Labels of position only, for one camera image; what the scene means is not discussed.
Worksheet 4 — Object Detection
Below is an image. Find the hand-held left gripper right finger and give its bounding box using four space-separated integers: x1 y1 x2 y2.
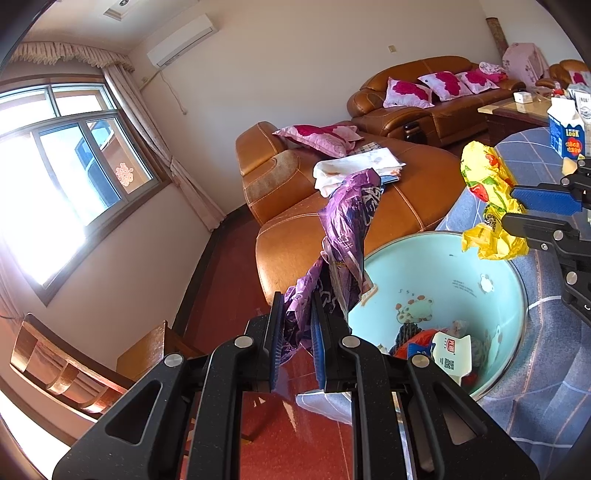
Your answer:
310 295 541 480

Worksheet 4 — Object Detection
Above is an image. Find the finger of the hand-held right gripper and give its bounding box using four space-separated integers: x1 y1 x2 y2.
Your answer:
501 211 591 324
510 159 591 214

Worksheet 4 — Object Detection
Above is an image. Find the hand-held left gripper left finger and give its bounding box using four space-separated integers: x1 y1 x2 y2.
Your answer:
53 291 289 480

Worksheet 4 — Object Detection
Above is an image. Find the yellow printed plastic wrapper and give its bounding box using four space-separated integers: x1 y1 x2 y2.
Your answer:
459 141 529 261

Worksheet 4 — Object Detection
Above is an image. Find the light blue cartoon trash bin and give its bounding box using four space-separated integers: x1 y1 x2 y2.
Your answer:
344 231 529 402

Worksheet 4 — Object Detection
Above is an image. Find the purple plastic wrapper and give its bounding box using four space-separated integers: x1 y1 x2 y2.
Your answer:
283 168 386 370

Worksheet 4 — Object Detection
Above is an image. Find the white plastic bag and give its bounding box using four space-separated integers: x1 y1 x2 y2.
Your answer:
295 391 354 425

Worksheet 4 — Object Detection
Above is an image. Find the blue milk carton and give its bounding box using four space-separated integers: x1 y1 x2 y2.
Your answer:
548 98 586 160

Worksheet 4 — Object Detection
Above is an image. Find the dark striped wrapper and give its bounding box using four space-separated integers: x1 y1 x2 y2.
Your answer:
392 322 422 354

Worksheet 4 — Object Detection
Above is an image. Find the wooden coffee table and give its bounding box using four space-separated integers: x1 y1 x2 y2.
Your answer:
478 95 555 139

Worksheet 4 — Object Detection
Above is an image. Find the white milk carton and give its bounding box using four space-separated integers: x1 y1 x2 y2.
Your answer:
567 85 591 158

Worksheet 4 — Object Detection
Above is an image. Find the orange red wrapper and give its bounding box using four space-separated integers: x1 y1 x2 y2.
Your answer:
394 329 437 358

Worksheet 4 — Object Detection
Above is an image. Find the brown leather chaise sofa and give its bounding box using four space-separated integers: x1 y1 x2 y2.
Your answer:
235 121 469 308

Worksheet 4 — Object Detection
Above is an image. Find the brown leather armchair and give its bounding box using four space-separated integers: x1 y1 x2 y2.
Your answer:
536 59 591 90

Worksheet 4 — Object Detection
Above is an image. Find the white paper carton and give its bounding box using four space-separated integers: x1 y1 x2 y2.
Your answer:
430 331 474 387

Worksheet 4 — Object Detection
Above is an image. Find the wooden stool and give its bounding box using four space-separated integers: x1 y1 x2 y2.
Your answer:
115 319 206 381

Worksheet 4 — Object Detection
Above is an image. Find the pink floral pillow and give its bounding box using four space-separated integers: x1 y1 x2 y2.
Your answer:
383 77 435 110
272 124 365 158
418 71 474 102
456 70 500 95

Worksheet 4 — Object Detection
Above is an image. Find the pale pink hanging garment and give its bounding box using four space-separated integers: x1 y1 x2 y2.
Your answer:
502 42 550 88

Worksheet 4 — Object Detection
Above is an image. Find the pink crumpled cloth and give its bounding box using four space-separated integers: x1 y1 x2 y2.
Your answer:
478 61 508 80

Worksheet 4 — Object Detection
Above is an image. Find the blue checked tablecloth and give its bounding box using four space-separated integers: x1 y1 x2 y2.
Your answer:
295 127 591 467

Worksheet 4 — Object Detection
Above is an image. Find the rolled bamboo mat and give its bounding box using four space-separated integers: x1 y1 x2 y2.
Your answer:
485 17 509 63

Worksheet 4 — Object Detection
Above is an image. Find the white folded cloth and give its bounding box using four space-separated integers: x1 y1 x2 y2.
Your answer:
313 148 407 197

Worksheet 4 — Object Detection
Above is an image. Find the beige floral curtain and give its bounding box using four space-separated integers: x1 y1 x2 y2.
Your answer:
102 62 227 232

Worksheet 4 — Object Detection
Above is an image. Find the wooden chair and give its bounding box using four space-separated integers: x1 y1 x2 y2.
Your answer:
9 313 132 416

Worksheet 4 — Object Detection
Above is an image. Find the white air conditioner pipe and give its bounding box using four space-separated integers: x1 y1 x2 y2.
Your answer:
157 69 188 116

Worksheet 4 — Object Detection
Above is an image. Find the sliding glass window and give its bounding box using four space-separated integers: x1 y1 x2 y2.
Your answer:
0 76 172 305

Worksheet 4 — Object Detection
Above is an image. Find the frilled curtain valance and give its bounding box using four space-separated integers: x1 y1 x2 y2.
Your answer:
9 41 136 72

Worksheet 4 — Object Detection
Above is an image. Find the white wall air conditioner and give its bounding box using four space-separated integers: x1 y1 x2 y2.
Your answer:
147 14 218 68

